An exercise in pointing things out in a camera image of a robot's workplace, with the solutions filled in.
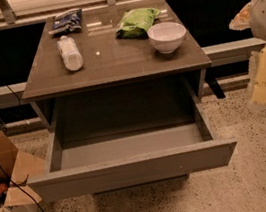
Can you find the clear plastic water bottle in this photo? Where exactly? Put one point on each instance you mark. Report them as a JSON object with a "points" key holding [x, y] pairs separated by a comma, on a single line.
{"points": [[70, 53]]}

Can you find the grey top drawer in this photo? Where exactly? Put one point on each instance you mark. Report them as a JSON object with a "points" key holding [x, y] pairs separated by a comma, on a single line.
{"points": [[129, 135]]}

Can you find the white ceramic bowl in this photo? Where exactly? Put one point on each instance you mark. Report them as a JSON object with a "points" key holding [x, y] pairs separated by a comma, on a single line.
{"points": [[165, 37]]}

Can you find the green chip bag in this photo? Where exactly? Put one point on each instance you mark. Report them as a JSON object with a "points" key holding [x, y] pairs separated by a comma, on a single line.
{"points": [[137, 22]]}

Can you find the blue snack bag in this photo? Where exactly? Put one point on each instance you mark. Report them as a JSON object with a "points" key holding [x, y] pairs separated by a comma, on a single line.
{"points": [[68, 21]]}

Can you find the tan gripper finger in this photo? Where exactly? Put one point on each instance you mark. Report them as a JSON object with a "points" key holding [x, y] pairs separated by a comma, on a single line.
{"points": [[241, 21]]}

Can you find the grey drawer cabinet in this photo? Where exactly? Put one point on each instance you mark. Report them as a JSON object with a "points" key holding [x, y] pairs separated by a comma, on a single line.
{"points": [[109, 61]]}

